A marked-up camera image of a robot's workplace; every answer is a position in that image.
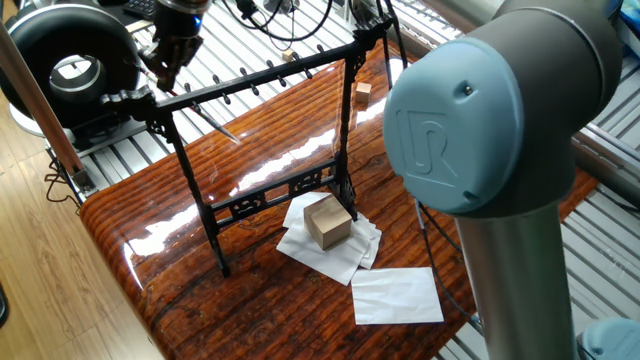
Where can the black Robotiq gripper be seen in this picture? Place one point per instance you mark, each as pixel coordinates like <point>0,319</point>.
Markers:
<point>177,25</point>

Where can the single white paper sheet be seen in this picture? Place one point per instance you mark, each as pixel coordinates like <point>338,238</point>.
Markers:
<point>395,296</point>

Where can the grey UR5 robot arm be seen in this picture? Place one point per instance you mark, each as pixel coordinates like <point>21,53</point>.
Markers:
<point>500,125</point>

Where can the small wooden cube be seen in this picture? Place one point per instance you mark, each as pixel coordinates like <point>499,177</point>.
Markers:
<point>287,55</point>
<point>363,93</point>

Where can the black ornate pen rack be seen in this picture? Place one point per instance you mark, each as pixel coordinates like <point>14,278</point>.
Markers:
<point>345,125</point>

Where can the aluminium profile post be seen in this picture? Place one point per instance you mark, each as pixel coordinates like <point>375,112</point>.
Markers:
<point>40,110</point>

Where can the wood grain table mat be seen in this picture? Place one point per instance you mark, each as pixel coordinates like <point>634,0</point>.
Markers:
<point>380,200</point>

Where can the thin metal utensil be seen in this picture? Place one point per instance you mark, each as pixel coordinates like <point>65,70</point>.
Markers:
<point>215,125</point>

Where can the large wooden block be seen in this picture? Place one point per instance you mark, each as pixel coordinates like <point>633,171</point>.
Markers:
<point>327,222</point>

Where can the black keyboard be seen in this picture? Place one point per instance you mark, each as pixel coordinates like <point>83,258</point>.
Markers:
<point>140,7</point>

